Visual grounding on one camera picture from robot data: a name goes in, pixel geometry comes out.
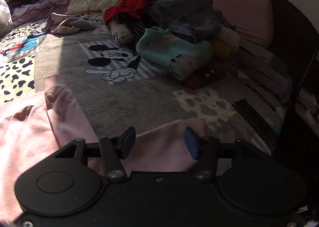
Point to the pink pillow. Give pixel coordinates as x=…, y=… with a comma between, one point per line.
x=253, y=19

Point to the teal lion print sweater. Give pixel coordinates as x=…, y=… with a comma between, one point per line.
x=172, y=54

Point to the white plastic bag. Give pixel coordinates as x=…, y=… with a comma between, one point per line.
x=5, y=18

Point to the black smartphone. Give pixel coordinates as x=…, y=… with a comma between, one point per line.
x=257, y=122

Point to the lilac crumpled sheet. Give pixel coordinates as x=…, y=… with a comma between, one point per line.
x=38, y=11

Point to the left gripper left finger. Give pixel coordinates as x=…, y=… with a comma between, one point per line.
x=112, y=151

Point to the purple cream small garment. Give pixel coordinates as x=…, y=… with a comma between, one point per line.
x=58, y=24

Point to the white patterned garment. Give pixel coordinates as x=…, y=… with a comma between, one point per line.
x=229, y=37

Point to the mickey mouse bed blanket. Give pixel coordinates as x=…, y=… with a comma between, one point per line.
x=132, y=92

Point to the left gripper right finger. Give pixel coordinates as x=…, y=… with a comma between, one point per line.
x=206, y=151

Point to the pink sweatshirt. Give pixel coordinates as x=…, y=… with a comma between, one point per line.
x=35, y=126

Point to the blue denim jeans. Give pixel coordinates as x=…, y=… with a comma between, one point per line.
x=191, y=20

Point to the red knitted garment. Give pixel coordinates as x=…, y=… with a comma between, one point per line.
x=133, y=8

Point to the white panda plush toy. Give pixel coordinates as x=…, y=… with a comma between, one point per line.
x=121, y=34

